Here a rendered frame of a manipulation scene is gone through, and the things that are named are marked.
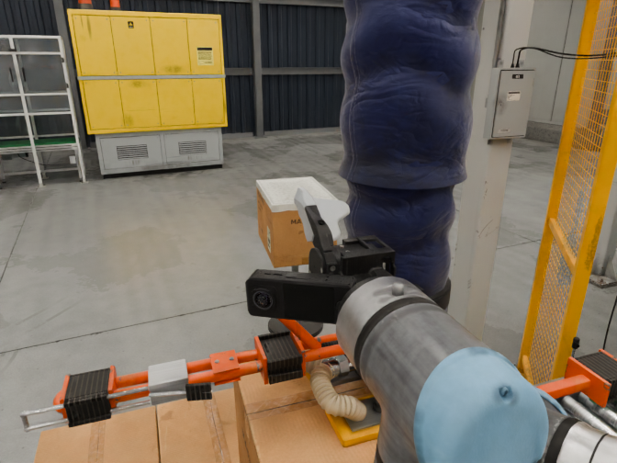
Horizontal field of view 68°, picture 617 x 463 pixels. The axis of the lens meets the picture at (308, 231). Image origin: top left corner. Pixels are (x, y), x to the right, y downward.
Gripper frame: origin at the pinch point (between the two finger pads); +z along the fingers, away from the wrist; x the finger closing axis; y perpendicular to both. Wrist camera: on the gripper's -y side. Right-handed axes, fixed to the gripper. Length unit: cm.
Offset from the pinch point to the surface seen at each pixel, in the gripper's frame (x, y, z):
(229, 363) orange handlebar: -31.7, -6.9, 20.7
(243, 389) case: -46, -3, 30
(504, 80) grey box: 15, 128, 113
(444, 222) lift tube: -4.9, 32.3, 12.7
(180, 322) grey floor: -157, -12, 252
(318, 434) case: -45.8, 8.1, 12.3
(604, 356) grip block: -30, 60, -2
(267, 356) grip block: -31.4, 0.4, 20.0
